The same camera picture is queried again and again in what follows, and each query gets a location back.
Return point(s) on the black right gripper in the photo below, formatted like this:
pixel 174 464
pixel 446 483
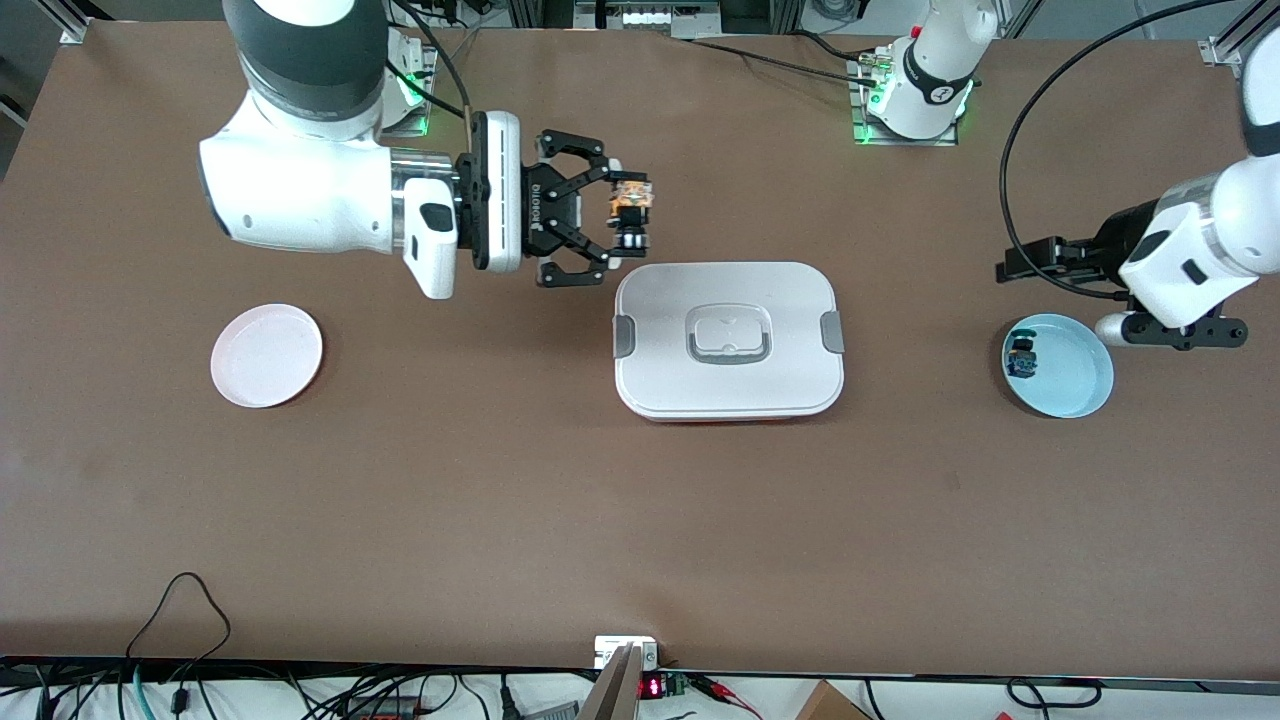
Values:
pixel 546 209

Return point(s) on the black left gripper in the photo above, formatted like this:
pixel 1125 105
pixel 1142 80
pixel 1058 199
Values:
pixel 1122 236

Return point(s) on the orange and black switch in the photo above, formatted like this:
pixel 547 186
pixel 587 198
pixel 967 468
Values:
pixel 632 195

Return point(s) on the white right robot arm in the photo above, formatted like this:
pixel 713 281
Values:
pixel 300 190

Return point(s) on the pink box with white lid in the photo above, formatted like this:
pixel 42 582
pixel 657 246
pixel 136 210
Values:
pixel 660 380

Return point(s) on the brown cardboard box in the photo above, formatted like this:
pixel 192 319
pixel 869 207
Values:
pixel 825 705

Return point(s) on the light blue round plate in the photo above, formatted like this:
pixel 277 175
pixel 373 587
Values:
pixel 1075 375

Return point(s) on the grey equipment rack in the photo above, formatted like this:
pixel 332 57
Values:
pixel 650 15

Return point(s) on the pink round plate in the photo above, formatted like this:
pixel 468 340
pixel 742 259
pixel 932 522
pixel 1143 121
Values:
pixel 265 360

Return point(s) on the small white device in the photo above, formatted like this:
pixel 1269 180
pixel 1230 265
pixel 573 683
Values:
pixel 610 650

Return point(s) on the red digit display module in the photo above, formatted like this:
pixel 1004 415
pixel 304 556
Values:
pixel 652 688

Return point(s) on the grey aluminium bar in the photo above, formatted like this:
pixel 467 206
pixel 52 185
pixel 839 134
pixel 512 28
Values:
pixel 612 695

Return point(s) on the red alligator clip lead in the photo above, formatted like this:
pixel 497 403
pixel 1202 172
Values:
pixel 720 688

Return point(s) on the blue and black switch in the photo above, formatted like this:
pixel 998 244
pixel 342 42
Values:
pixel 1022 362

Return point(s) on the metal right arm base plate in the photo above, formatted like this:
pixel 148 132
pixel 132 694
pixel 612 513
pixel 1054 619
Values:
pixel 425 126

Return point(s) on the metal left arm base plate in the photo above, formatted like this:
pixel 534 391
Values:
pixel 905 142

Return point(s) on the long aluminium frame profile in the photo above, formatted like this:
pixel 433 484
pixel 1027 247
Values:
pixel 1222 50

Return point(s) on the short aluminium frame profile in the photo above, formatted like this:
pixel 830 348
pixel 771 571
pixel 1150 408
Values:
pixel 72 28

